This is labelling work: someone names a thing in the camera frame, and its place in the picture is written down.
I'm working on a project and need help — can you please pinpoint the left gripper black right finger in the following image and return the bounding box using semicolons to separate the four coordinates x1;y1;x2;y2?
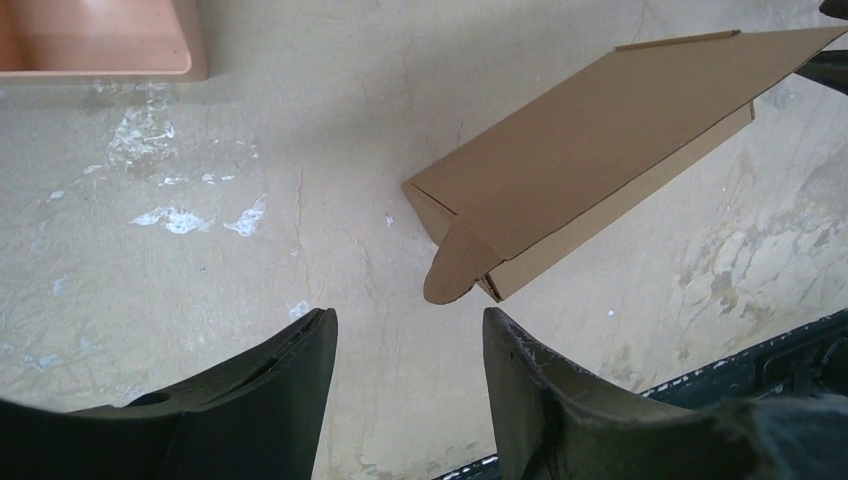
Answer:
481;306;848;480

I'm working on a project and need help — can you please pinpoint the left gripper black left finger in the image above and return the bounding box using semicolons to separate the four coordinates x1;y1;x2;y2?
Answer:
1;309;338;479

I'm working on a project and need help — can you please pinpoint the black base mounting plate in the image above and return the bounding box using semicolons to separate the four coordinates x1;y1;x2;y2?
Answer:
433;307;848;480

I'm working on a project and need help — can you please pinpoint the brown cardboard box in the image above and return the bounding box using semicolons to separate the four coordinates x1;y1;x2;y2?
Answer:
402;26;846;305

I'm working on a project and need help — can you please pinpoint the orange plastic file organizer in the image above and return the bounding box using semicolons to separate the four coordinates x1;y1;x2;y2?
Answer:
1;1;209;82

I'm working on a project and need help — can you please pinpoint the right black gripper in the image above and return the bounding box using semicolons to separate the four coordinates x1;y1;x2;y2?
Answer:
795;0;847;95

